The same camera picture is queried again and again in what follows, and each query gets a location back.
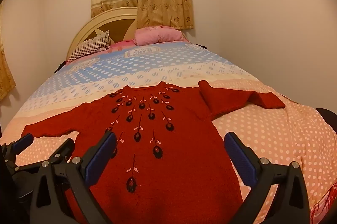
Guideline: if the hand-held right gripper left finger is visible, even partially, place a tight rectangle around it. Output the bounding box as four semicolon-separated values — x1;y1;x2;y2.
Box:
29;131;117;224

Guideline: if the red embroidered knit sweater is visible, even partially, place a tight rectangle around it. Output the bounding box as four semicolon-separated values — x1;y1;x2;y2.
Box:
21;81;286;224

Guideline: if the pink pillow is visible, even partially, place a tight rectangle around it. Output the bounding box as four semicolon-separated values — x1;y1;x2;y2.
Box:
133;25;186;46

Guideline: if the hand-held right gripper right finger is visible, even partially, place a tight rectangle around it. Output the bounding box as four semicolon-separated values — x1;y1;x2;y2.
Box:
224;132;311;224

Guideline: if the polka dot bedspread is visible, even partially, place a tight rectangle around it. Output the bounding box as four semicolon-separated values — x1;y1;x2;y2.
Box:
0;41;337;224

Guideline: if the yellow floral side curtain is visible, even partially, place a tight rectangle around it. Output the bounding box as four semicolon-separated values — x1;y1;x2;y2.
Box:
0;1;17;101

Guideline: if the striped pillow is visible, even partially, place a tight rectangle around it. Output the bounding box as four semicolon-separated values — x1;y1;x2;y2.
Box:
68;30;111;62

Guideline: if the cream wooden headboard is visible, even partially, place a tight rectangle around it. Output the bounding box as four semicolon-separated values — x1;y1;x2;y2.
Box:
66;7;139;58

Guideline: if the pink bed sheet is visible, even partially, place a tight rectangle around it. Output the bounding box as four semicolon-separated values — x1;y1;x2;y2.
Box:
109;40;135;52

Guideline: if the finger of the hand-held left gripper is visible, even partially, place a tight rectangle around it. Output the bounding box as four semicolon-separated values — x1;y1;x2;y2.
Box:
1;134;34;161
50;138;75;164

